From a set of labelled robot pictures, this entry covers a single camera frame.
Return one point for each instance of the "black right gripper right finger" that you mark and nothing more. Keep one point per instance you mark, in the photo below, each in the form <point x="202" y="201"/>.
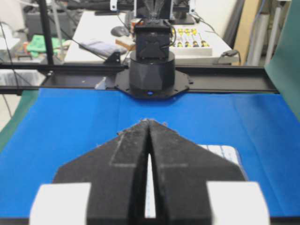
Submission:
<point x="199" y="187"/>

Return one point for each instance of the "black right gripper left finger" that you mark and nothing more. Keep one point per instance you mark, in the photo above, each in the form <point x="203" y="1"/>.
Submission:
<point x="100" y="187"/>

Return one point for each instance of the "blue white striped towel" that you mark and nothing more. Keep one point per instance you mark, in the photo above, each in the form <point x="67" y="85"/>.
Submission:
<point x="224" y="151"/>

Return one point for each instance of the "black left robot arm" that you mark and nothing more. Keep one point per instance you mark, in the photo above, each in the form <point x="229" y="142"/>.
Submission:
<point x="152" y="73"/>

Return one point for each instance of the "blue table cloth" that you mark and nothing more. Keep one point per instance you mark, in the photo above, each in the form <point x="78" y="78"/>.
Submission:
<point x="62" y="124"/>

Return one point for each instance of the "folded grey cloth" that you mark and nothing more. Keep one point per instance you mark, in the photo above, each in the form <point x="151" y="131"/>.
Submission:
<point x="101" y="48"/>

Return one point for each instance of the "screwdriver set tray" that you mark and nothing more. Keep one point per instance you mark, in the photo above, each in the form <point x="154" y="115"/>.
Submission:
<point x="191" y="41"/>

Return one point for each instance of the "green backdrop cloth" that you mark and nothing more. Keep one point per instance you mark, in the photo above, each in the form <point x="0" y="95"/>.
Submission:
<point x="284" y="67"/>

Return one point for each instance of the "white desk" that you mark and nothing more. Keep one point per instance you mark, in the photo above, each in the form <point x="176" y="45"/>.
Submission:
<point x="91" y="27"/>

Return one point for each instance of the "black vertical pole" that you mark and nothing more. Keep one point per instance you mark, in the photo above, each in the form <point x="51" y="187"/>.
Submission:
<point x="46" y="31"/>

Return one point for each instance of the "black computer mouse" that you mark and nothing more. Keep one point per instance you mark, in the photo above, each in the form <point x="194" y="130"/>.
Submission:
<point x="120" y="31"/>

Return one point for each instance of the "green cloth pile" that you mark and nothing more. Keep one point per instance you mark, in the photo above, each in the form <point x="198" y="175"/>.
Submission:
<point x="37" y="45"/>

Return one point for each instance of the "black aluminium frame rail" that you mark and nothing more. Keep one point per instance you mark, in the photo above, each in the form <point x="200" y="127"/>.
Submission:
<point x="200" y="79"/>

